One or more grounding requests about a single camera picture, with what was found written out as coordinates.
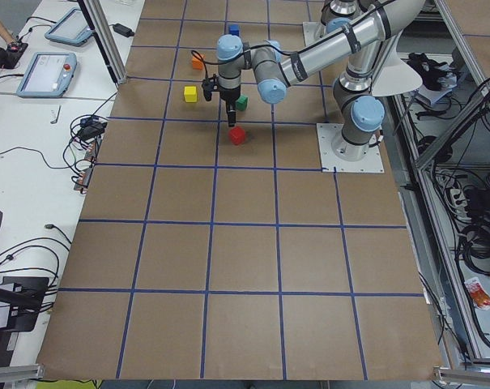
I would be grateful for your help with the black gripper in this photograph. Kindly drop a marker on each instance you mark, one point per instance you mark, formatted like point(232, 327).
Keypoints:
point(229, 95)

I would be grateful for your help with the red wooden block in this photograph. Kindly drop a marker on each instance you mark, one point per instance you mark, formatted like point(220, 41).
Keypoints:
point(237, 135)

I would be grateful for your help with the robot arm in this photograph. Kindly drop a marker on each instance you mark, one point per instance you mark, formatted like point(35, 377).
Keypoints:
point(359, 33)
point(335, 13)

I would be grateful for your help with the green wooden block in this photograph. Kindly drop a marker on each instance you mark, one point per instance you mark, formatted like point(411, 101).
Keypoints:
point(242, 103)

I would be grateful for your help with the yellow wooden block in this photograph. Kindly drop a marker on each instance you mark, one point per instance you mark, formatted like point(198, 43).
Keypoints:
point(190, 94)

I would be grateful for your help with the orange wooden block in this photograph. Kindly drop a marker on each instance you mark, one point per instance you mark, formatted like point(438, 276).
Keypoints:
point(197, 61)

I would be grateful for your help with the blue wooden block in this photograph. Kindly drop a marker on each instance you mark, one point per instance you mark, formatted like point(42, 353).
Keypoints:
point(234, 29)

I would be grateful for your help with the black power adapter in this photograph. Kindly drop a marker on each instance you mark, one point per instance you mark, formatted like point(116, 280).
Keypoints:
point(123, 30)

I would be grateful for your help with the white chair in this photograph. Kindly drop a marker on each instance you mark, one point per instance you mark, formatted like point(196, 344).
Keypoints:
point(391, 75)

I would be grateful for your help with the hex key tool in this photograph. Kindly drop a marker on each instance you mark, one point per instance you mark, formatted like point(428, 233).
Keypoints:
point(55, 115)

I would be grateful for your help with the far teach pendant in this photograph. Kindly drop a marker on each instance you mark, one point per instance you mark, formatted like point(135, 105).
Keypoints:
point(70, 29)

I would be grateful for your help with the teach pendant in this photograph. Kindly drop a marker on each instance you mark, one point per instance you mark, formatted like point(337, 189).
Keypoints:
point(48, 75)
point(70, 29)

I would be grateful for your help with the near teach pendant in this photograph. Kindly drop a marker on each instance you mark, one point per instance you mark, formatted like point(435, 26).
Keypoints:
point(48, 75)

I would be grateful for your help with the black monitor stand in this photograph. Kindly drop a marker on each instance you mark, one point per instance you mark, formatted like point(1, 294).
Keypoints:
point(21, 301)

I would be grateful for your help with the orange snack packet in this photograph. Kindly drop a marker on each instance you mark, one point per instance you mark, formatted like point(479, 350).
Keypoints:
point(477, 293)

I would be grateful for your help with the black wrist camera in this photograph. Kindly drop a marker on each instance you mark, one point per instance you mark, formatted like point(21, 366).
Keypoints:
point(209, 86)

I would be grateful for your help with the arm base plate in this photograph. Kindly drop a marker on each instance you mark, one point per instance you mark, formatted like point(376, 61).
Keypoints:
point(338, 156)
point(313, 31)

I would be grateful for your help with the circuit boards with cables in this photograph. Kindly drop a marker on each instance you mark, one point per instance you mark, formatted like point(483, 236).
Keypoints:
point(81, 152)

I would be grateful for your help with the aluminium frame post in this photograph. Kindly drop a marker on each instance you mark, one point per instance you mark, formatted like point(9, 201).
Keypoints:
point(98, 24)

